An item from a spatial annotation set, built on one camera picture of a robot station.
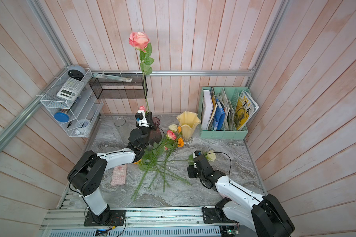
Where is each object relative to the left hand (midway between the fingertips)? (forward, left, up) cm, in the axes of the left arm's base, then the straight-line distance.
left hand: (151, 113), depth 83 cm
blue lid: (-6, +47, +3) cm, 48 cm away
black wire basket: (+30, +37, -5) cm, 48 cm away
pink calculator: (-27, +20, -25) cm, 42 cm away
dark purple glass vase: (-4, -1, -16) cm, 17 cm away
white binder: (+7, -33, -1) cm, 34 cm away
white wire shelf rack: (0, +43, +2) cm, 43 cm away
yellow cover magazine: (+12, -61, -7) cm, 63 cm away
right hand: (-22, -22, -24) cm, 39 cm away
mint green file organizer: (+19, -50, -3) cm, 53 cm away
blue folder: (+4, -42, -14) cm, 45 cm away
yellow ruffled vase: (+4, -22, -10) cm, 24 cm away
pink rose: (-1, -11, -20) cm, 23 cm away
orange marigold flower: (-4, -18, -25) cm, 31 cm away
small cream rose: (+9, -12, -24) cm, 28 cm away
